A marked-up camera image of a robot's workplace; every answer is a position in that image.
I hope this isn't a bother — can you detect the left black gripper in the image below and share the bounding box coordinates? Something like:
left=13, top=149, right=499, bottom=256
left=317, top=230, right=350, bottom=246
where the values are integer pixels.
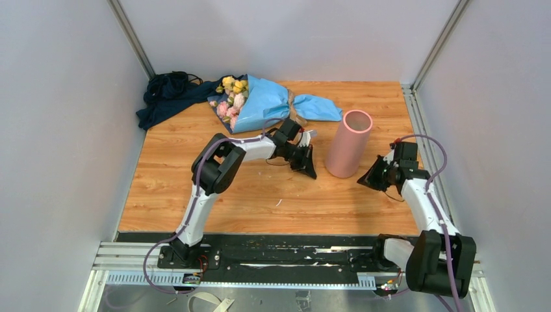
left=283, top=142, right=317, bottom=180

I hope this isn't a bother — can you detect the pink cylindrical vase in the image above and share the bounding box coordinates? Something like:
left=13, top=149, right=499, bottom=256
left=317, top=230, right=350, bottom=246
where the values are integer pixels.
left=325, top=109, right=374, bottom=178

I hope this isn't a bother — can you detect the blue wrapping paper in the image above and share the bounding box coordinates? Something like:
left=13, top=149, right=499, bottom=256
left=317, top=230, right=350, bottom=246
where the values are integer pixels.
left=227, top=75, right=342, bottom=134

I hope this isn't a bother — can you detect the flower bouquet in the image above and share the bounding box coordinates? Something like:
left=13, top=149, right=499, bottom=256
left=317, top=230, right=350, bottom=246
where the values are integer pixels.
left=207, top=75, right=250, bottom=133

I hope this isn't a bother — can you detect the tan ribbon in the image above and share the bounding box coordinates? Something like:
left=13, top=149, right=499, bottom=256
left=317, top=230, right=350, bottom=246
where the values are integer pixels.
left=287, top=89, right=307, bottom=128

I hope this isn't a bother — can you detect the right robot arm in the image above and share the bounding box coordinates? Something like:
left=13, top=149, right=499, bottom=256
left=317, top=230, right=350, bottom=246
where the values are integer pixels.
left=357, top=139, right=476, bottom=299

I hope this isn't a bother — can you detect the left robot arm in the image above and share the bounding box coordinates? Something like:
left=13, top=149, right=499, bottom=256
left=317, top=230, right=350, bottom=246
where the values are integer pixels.
left=168, top=118, right=317, bottom=268

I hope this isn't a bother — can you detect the dark navy cloth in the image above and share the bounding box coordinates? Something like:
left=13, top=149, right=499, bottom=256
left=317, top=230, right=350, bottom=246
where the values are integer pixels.
left=136, top=71, right=222, bottom=131

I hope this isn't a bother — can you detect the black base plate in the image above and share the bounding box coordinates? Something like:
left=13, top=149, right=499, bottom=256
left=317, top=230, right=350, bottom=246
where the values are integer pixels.
left=157, top=233, right=415, bottom=285

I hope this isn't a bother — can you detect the white flat ribbon cable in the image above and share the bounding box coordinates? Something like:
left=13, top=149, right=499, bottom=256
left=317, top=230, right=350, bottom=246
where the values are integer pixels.
left=187, top=292, right=236, bottom=312

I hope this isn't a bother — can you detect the aluminium rail frame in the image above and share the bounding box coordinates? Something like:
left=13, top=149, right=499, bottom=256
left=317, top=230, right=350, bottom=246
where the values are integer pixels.
left=77, top=240, right=496, bottom=312

